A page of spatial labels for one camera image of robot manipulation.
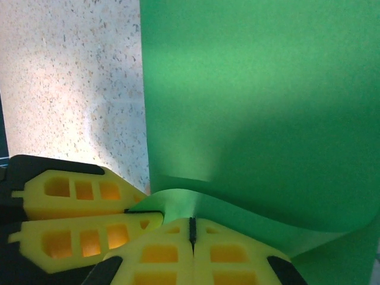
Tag green paper sheet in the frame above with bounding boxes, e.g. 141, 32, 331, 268
127, 0, 380, 285

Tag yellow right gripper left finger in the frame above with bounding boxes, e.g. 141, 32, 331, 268
85, 217, 195, 285

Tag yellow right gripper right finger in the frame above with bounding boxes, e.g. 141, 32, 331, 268
192, 217, 309, 285

